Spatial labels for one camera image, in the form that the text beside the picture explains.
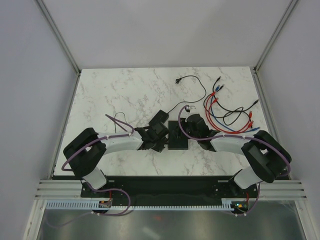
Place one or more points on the white slotted cable duct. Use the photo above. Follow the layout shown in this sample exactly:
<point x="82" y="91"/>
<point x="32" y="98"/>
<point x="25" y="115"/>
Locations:
<point x="98" y="205"/>

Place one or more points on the aluminium frame rail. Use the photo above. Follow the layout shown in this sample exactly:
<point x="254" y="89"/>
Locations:
<point x="71" y="189"/>

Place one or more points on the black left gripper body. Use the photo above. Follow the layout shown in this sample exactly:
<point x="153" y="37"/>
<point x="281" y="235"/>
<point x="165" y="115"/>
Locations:
<point x="159" y="144"/>

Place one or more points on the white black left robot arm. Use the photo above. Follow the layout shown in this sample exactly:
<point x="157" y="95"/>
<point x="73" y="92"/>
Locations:
<point x="85" y="152"/>

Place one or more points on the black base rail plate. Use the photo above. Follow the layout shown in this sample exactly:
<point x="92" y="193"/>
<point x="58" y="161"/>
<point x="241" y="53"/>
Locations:
<point x="167" y="190"/>

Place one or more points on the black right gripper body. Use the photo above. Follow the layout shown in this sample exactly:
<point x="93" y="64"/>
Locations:
<point x="186" y="129"/>

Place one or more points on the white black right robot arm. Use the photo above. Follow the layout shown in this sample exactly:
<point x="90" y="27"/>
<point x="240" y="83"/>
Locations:
<point x="267" y="159"/>

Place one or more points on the black network switch box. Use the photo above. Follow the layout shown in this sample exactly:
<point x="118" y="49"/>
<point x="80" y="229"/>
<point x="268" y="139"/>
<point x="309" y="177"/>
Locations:
<point x="176" y="139"/>

